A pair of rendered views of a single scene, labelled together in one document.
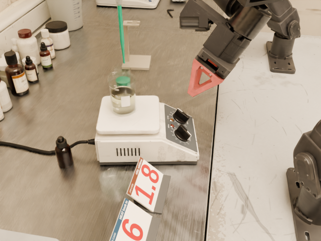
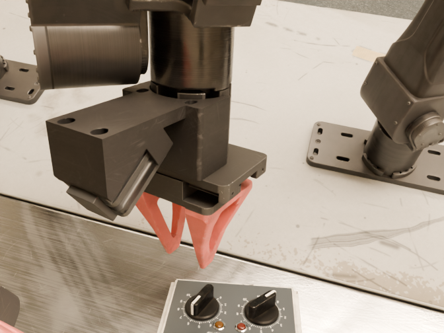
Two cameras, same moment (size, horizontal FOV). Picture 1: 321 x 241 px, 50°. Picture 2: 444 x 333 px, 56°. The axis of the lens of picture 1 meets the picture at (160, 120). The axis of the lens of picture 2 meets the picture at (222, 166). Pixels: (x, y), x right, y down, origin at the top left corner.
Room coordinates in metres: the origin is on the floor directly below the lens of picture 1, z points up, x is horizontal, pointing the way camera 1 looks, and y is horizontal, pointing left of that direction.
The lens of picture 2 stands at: (0.54, 0.07, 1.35)
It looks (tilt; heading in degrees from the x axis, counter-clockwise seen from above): 56 degrees down; 279
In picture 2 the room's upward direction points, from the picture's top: 3 degrees counter-clockwise
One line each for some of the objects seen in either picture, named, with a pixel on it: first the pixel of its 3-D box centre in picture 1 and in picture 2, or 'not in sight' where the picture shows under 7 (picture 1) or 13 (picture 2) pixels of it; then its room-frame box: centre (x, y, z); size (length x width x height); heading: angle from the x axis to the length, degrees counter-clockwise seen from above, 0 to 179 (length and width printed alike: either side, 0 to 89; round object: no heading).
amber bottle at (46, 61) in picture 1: (45, 54); not in sight; (0.90, 0.33, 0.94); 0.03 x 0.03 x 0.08
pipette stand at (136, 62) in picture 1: (135, 43); not in sight; (0.92, 0.07, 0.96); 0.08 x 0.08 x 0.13; 87
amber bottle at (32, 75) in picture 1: (30, 68); not in sight; (0.82, 0.35, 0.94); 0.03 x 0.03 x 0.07
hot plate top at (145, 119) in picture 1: (129, 113); not in sight; (0.55, 0.06, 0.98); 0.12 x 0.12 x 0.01; 1
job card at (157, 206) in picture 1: (150, 184); not in sight; (0.42, 0.02, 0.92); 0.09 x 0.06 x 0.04; 169
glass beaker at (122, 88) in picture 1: (122, 93); not in sight; (0.56, 0.08, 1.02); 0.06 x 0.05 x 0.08; 46
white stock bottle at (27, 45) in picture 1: (28, 47); not in sight; (0.92, 0.39, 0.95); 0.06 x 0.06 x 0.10
